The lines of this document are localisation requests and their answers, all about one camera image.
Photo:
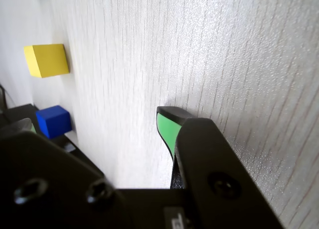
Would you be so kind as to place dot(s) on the black shallow tray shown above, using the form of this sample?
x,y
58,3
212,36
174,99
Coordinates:
x,y
17,113

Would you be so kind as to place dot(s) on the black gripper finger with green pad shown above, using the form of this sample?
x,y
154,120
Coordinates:
x,y
45,179
211,164

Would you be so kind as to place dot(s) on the yellow cube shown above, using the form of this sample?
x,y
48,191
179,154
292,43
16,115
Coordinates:
x,y
47,61

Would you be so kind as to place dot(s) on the blue cube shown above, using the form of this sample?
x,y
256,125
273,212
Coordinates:
x,y
52,120

